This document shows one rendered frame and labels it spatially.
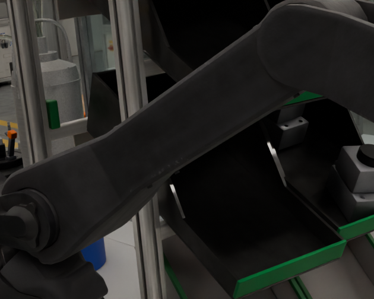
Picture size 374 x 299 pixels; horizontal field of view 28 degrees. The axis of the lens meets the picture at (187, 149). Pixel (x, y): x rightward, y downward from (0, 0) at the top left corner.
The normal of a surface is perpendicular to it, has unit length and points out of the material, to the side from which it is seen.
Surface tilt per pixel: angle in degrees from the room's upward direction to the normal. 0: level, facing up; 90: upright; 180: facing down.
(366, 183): 114
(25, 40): 90
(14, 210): 45
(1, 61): 90
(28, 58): 90
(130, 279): 0
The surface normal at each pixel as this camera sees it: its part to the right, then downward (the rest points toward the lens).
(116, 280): -0.08, -0.97
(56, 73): 0.47, -0.02
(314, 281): 0.34, -0.57
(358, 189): 0.26, 0.59
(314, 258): 0.54, 0.55
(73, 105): 0.80, 0.08
